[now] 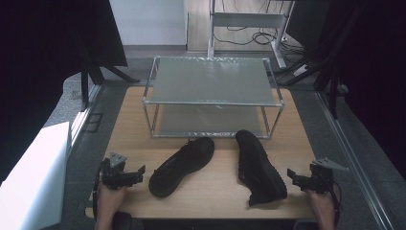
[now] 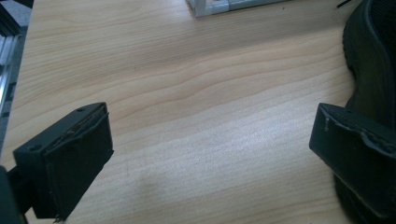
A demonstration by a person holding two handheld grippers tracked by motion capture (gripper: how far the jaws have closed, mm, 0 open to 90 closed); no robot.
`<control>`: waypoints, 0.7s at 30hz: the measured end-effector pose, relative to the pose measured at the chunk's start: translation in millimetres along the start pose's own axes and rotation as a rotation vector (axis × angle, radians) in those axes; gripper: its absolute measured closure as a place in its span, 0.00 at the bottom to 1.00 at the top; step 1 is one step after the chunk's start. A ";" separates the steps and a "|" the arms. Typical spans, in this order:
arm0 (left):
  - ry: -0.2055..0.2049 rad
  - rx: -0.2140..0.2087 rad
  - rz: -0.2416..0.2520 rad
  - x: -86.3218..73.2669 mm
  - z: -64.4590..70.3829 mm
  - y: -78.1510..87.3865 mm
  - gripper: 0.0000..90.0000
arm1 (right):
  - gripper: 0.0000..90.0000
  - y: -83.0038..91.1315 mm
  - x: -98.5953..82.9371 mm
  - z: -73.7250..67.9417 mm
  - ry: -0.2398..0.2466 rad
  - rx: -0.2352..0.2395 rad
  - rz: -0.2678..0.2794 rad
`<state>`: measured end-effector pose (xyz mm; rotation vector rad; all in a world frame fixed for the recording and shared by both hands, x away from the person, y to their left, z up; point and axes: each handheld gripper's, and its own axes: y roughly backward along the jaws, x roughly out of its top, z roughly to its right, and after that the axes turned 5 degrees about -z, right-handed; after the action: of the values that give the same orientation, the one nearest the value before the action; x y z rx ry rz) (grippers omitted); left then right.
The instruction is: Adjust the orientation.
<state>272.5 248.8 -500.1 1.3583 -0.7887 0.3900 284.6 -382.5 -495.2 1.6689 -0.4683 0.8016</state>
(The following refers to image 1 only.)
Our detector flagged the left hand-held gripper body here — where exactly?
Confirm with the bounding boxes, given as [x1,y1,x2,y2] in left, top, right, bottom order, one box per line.
[101,151,136,192]

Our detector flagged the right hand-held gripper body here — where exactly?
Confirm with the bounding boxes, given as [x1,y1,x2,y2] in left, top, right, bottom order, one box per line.
[306,156,350,195]

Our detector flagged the black shoe with rugged sole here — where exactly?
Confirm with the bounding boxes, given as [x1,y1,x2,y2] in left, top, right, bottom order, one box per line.
[235,128,288,207]

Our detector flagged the black flat-lying shoe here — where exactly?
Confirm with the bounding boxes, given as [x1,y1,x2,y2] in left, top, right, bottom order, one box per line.
[147,136,215,198]

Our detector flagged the grey two-tier shoe rack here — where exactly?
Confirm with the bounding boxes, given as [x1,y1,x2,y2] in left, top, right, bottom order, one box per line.
[141,56,286,140]

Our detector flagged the person's left hand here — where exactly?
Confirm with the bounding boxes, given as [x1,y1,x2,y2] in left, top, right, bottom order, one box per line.
[95,182,128,221]

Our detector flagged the person's right hand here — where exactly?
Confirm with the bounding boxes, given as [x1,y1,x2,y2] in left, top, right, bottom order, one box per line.
[304,187,337,224]

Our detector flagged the dark rounded object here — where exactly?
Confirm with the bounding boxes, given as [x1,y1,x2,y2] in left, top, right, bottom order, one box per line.
[110,211,134,230]

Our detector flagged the black floor socket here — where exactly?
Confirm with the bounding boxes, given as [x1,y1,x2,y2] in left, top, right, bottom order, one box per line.
[82,111,104,134]

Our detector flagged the white box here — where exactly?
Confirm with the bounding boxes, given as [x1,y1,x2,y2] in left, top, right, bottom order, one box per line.
[0,121,73,230]

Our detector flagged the black metal stand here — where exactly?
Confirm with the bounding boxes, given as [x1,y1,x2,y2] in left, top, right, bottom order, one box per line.
[273,6,340,120]
[79,47,142,110]

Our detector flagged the white power strip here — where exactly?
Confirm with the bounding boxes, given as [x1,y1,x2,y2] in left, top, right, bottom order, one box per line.
[292,64,309,78]

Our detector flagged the black curtain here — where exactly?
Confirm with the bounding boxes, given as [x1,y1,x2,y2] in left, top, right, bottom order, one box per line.
[314,0,406,181]
[0,0,128,185]

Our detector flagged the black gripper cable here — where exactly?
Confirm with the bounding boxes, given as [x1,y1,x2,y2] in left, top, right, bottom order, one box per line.
[330,180,343,226]
[91,158,108,222]

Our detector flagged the aluminium floor rail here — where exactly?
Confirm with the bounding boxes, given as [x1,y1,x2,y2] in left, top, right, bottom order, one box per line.
[315,90,397,230]
[67,83,103,151]

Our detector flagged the black floor cables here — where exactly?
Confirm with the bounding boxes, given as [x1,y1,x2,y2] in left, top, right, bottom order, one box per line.
[213,0,307,65]

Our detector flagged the white metal desk frame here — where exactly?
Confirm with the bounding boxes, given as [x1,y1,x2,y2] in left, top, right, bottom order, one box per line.
[207,0,297,70]

